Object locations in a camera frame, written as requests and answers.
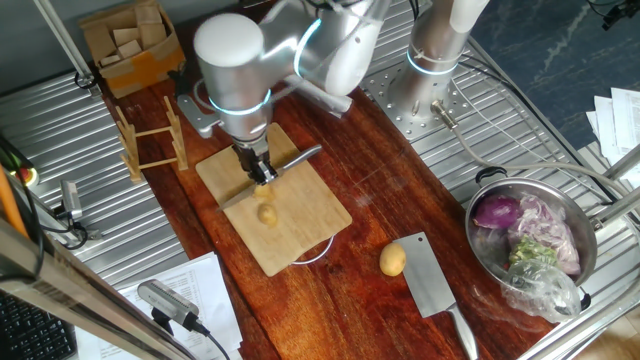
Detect stack of white papers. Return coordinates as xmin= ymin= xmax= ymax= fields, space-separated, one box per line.
xmin=585 ymin=87 xmax=640 ymax=189

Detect clear plastic bag roll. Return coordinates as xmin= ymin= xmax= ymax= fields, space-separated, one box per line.
xmin=297 ymin=74 xmax=354 ymax=119

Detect purple onion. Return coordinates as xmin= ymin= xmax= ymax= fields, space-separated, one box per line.
xmin=472 ymin=194 xmax=522 ymax=230

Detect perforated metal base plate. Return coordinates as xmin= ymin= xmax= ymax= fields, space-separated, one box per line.
xmin=362 ymin=62 xmax=476 ymax=142

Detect wooden peg rack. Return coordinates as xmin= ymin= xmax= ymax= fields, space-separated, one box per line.
xmin=114 ymin=95 xmax=190 ymax=185

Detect black keyboard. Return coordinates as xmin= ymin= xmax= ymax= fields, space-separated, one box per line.
xmin=0 ymin=292 xmax=79 ymax=360

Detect black cable loop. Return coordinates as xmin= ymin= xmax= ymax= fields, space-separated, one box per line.
xmin=73 ymin=71 xmax=99 ymax=92

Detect silver camera on stand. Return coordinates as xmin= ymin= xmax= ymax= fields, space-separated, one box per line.
xmin=137 ymin=279 xmax=201 ymax=331

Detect steel kitchen knife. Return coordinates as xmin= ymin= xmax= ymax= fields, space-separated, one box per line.
xmin=217 ymin=144 xmax=324 ymax=212

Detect small grey bracket camera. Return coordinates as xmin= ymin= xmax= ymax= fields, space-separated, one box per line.
xmin=49 ymin=179 xmax=101 ymax=246

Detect aluminium frame bar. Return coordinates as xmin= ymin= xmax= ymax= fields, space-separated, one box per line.
xmin=592 ymin=187 xmax=640 ymax=229
xmin=602 ymin=144 xmax=640 ymax=181

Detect crumpled clear plastic bag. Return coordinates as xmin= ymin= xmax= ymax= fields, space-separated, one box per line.
xmin=501 ymin=259 xmax=583 ymax=324

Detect printed paper sheets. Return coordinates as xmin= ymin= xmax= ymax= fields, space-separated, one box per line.
xmin=74 ymin=252 xmax=244 ymax=360

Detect orange pole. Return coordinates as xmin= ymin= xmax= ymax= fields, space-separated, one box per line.
xmin=0 ymin=167 xmax=29 ymax=239

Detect bag of purple vegetables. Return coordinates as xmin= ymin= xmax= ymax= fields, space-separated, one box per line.
xmin=507 ymin=194 xmax=582 ymax=276

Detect large yellow potato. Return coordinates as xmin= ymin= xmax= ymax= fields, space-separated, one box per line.
xmin=378 ymin=242 xmax=407 ymax=278

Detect dark red wooden board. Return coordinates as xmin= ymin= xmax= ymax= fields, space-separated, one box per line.
xmin=97 ymin=9 xmax=556 ymax=360

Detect bamboo cutting board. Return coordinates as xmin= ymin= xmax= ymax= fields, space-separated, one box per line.
xmin=194 ymin=122 xmax=354 ymax=278

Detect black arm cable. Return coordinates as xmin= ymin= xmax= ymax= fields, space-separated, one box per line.
xmin=167 ymin=68 xmax=192 ymax=100

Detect grey cable with connector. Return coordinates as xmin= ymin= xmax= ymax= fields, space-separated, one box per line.
xmin=430 ymin=99 xmax=640 ymax=201

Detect aluminium frame beam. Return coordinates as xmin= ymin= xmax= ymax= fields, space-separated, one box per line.
xmin=0 ymin=219 xmax=196 ymax=360

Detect black overhead camera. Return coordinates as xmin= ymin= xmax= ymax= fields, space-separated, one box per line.
xmin=587 ymin=0 xmax=640 ymax=31

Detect brown cardboard box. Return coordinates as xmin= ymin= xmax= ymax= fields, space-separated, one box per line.
xmin=78 ymin=0 xmax=189 ymax=100

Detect stainless steel pot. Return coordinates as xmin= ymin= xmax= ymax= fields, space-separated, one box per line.
xmin=464 ymin=166 xmax=600 ymax=312

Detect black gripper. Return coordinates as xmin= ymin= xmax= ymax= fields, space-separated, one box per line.
xmin=232 ymin=137 xmax=279 ymax=185

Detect green leafy vegetable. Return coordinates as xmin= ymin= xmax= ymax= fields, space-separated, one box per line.
xmin=508 ymin=235 xmax=558 ymax=266

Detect steel cleaver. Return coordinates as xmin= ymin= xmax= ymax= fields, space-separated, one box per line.
xmin=392 ymin=231 xmax=480 ymax=360

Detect aluminium post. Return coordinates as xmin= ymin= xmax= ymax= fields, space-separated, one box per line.
xmin=32 ymin=0 xmax=99 ymax=94

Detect red emergency stop button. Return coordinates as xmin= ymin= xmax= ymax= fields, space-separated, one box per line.
xmin=9 ymin=164 xmax=40 ymax=189

